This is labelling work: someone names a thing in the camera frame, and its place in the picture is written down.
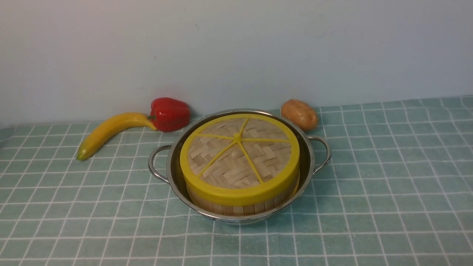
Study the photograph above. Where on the yellow woven bamboo steamer lid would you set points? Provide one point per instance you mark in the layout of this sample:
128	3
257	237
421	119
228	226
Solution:
241	160

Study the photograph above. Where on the yellow-rimmed bamboo steamer basket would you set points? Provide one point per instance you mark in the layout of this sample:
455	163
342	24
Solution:
245	210

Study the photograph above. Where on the brown potato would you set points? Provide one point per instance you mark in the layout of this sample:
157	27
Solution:
300	113

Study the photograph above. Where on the red bell pepper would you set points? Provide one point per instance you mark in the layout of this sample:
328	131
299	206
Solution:
169	114

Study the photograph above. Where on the yellow plastic banana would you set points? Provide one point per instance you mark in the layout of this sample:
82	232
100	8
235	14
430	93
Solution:
109	128

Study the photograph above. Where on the green checked tablecloth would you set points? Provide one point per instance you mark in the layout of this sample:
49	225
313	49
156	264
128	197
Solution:
397	192

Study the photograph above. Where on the stainless steel two-handled pot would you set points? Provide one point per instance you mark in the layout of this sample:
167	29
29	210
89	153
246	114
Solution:
164	163

